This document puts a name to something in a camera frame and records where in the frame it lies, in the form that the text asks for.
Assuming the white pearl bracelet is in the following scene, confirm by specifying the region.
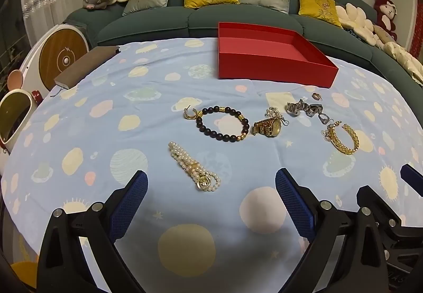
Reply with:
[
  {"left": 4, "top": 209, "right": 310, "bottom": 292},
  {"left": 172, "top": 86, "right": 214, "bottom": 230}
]
[{"left": 168, "top": 141, "right": 222, "bottom": 194}]

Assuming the red wall hanging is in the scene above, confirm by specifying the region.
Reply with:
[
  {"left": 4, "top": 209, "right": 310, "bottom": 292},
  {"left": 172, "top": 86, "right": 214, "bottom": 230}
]
[{"left": 409, "top": 2, "right": 423, "bottom": 59}]

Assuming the gold wrist watch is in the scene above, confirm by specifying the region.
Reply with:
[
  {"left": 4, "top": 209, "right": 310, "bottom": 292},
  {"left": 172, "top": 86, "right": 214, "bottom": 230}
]
[{"left": 253, "top": 117, "right": 283, "bottom": 138}]

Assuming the white curtain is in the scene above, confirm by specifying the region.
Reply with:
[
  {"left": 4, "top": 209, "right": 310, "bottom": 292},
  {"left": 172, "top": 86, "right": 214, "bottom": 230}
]
[{"left": 20, "top": 0, "right": 84, "bottom": 46}]

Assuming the dark green sofa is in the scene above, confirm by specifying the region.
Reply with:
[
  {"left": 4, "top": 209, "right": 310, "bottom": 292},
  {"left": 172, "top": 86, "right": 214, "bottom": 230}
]
[{"left": 63, "top": 0, "right": 423, "bottom": 89}]

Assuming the red cardboard box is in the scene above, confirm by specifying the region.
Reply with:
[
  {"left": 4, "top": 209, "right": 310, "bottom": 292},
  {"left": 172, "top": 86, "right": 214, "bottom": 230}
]
[{"left": 217, "top": 22, "right": 340, "bottom": 89}]

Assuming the dark bead bracelet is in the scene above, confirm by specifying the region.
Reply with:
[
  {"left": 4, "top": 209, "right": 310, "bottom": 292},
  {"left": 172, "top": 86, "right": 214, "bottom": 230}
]
[{"left": 196, "top": 107, "right": 250, "bottom": 142}]

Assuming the cream quilted blanket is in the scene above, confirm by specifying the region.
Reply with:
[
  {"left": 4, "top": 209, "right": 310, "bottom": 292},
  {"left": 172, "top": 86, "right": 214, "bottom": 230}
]
[{"left": 380, "top": 41, "right": 423, "bottom": 86}]

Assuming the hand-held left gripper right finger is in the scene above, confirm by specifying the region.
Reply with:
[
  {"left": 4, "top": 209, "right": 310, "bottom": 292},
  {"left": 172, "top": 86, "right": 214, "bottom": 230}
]
[{"left": 275, "top": 168, "right": 390, "bottom": 293}]

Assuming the white device with wooden disc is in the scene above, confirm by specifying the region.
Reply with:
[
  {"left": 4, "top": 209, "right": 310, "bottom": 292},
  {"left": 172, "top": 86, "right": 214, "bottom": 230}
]
[{"left": 19, "top": 24, "right": 90, "bottom": 102}]

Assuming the small beige cushion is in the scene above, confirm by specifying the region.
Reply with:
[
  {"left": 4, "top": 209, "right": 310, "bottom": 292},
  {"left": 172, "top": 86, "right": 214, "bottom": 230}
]
[{"left": 373, "top": 25, "right": 396, "bottom": 44}]

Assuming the white flower cushion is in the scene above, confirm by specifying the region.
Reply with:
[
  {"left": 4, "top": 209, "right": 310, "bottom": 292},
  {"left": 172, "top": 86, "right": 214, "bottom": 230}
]
[{"left": 335, "top": 2, "right": 379, "bottom": 46}]

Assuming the silver link watch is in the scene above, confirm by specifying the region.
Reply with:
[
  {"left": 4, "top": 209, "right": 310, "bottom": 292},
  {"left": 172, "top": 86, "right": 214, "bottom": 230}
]
[{"left": 286, "top": 99, "right": 324, "bottom": 118}]

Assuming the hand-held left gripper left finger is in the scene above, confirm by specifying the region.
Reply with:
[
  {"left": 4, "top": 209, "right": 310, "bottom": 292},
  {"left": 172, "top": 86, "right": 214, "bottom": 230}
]
[{"left": 37, "top": 170, "right": 149, "bottom": 293}]

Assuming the silver flower earring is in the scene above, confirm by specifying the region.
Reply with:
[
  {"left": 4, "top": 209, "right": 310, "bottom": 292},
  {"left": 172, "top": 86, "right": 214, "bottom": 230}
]
[
  {"left": 319, "top": 112, "right": 341, "bottom": 141},
  {"left": 264, "top": 107, "right": 290, "bottom": 127}
]

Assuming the gold chain bracelet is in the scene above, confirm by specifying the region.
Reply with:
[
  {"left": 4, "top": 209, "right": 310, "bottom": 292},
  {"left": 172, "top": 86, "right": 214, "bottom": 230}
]
[{"left": 325, "top": 124, "right": 360, "bottom": 155}]

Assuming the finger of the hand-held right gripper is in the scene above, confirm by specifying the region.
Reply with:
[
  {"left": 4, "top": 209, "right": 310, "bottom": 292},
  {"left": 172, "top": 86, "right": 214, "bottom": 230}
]
[
  {"left": 400, "top": 163, "right": 423, "bottom": 197},
  {"left": 356, "top": 185, "right": 407, "bottom": 234}
]

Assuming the planet print tablecloth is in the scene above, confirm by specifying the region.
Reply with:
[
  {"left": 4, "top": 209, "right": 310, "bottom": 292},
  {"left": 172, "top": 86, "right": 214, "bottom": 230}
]
[{"left": 0, "top": 37, "right": 423, "bottom": 293}]

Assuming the red monkey plush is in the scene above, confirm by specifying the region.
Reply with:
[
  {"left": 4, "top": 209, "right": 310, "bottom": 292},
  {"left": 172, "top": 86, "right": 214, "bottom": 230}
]
[{"left": 373, "top": 0, "right": 399, "bottom": 41}]

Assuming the white robot toy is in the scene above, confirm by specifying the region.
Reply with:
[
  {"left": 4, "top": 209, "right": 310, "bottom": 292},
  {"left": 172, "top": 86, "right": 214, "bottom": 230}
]
[{"left": 0, "top": 70, "right": 43, "bottom": 156}]

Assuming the brown notebook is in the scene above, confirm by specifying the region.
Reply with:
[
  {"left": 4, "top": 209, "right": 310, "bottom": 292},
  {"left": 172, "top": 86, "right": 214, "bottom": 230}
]
[{"left": 53, "top": 46, "right": 120, "bottom": 89}]

